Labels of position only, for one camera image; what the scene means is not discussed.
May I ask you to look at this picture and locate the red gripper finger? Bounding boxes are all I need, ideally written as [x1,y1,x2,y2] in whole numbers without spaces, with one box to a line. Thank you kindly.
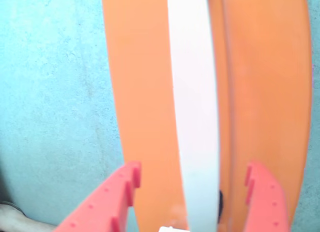
[240,161,291,232]
[53,161,142,232]

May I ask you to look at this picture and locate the white box handle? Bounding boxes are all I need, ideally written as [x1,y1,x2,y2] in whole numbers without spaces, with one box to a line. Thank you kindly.
[166,0,222,232]

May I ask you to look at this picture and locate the orange plastic box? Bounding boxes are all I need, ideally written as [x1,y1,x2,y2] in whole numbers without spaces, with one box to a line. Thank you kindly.
[101,0,313,232]

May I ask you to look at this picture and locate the grey rounded object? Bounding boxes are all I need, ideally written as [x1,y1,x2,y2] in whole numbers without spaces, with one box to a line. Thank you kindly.
[0,201,56,232]

